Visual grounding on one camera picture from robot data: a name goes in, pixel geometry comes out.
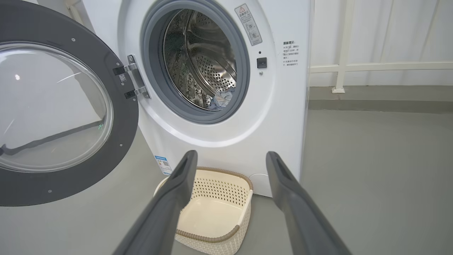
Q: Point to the grey warning sticker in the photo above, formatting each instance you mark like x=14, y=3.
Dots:
x=248, y=24

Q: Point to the printed Chinese notice label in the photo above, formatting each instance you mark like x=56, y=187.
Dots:
x=291, y=53

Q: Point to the blue patterned cloth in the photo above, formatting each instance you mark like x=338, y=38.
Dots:
x=221, y=101

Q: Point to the cream perforated laundry basket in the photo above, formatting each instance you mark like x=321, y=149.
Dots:
x=212, y=216

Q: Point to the small QR code sticker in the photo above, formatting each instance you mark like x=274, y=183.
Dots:
x=122, y=78

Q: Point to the steel washer drum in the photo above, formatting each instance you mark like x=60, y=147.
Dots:
x=198, y=60

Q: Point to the round filter cover on washer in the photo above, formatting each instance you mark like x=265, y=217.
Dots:
x=260, y=184

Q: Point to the black round glass washer door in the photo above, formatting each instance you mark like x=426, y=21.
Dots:
x=120, y=141

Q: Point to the metal washing machine door hinge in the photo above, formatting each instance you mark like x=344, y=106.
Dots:
x=136, y=76

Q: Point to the white metal railing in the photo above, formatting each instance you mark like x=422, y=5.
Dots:
x=389, y=66

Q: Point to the white front-load washing machine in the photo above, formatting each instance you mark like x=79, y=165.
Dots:
x=283, y=124

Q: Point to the blue energy label sticker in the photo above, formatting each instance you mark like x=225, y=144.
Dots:
x=164, y=165

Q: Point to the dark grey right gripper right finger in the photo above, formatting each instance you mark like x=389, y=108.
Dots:
x=300, y=219

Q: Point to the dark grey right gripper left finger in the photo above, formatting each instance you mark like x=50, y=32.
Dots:
x=166, y=212

